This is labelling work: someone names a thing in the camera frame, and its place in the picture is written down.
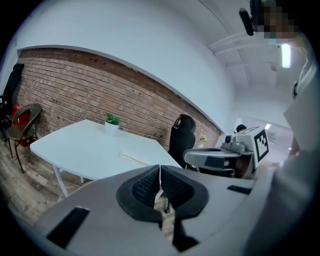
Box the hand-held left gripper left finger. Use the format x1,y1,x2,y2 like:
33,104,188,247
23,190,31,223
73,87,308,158
32,164,176,256

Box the white table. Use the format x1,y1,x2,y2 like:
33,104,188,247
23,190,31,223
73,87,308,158
29,119,181,199

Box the ceiling light panel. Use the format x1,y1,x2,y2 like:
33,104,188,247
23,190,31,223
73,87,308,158
280,43,292,69

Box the black office chair with headrest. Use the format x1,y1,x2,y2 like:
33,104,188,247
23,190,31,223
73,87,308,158
167,113,197,171

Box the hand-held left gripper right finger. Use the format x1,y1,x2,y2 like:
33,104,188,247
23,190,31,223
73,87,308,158
159,164,272,256

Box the head-worn black camera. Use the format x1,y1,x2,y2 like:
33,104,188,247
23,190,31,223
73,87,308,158
238,0,260,37

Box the white ceiling pipes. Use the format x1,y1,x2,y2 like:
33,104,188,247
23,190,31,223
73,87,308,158
208,30,272,56

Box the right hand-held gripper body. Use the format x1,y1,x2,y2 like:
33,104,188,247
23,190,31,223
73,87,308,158
220,126,270,180

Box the brown wicker chair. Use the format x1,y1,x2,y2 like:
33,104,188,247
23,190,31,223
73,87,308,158
5,103,43,174

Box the person in white clothing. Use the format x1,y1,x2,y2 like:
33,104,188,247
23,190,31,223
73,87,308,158
243,37,320,256

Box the yellow flowers in white vase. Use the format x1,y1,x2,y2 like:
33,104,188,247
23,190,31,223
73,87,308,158
198,134,209,149

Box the green potted plant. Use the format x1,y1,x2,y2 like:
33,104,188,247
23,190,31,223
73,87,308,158
103,112,124,137

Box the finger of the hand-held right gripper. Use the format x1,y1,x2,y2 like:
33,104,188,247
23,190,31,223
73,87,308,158
183,147,241,170

